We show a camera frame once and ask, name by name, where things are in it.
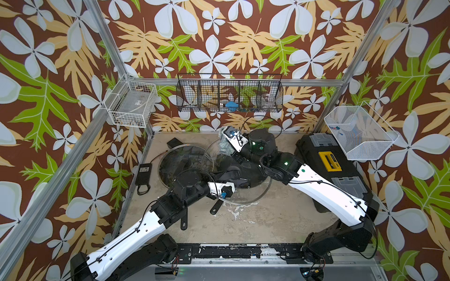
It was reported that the large black frying pan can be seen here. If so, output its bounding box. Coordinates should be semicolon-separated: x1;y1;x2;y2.
157;143;213;231

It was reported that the black yellow toolbox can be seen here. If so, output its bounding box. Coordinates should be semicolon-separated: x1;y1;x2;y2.
295;133;373;202

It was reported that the black wire basket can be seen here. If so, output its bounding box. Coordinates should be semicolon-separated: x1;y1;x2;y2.
175;73;284;113

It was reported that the white wire basket left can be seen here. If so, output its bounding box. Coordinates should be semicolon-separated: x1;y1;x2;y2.
105;75;158;128

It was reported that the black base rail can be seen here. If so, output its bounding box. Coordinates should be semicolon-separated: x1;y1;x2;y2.
143;242;335;266

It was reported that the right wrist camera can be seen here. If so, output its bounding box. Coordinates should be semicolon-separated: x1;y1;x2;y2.
221;126;249;152

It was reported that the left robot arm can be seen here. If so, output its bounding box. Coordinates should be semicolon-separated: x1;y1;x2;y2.
65;167;250;281

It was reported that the black power adapter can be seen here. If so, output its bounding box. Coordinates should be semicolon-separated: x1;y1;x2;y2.
135;163;152;186

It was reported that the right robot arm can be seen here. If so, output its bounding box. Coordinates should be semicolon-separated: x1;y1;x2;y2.
220;126;379;256

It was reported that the green microfibre cloth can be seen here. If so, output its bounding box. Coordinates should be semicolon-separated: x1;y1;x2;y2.
219;132;234;156

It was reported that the small pan with lid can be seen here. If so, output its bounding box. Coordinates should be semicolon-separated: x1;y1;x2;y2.
210;142;270;216

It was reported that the glass pot lid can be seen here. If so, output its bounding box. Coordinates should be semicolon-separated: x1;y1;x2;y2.
202;138;273;206
158;144;214;189

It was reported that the white mesh basket right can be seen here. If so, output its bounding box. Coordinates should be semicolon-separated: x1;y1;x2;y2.
324;102;400;161

